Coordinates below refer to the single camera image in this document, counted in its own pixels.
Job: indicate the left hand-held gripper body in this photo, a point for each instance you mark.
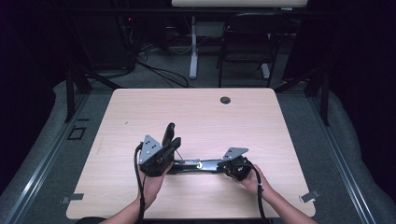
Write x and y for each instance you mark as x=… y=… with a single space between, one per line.
x=155 y=160

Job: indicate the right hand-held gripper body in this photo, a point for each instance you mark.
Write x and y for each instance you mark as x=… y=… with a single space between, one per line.
x=241 y=168

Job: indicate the person's right hand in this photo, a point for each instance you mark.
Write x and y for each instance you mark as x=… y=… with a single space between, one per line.
x=257 y=183

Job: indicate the person's left hand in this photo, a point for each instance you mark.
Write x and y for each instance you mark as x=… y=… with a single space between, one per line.
x=152 y=186

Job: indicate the grey tape strip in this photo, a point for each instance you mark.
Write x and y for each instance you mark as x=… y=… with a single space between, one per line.
x=309 y=196
x=73 y=197

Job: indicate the black tape square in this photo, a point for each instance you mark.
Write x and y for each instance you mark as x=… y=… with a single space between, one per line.
x=70 y=134

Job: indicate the white desk leg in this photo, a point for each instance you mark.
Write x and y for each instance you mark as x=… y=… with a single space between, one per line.
x=194 y=46

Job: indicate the black metal stand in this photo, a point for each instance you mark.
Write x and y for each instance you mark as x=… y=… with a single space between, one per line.
x=70 y=93
x=325 y=99

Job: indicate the black folding chair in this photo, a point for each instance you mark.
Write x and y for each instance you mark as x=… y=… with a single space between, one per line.
x=249 y=46

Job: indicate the black computer tower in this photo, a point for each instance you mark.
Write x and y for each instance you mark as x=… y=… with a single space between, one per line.
x=99 y=43

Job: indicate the white desk top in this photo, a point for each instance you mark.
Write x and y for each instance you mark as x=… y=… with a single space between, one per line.
x=239 y=3

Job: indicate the aluminium floor rail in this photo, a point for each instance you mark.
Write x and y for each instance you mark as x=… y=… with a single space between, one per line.
x=342 y=168
x=40 y=165

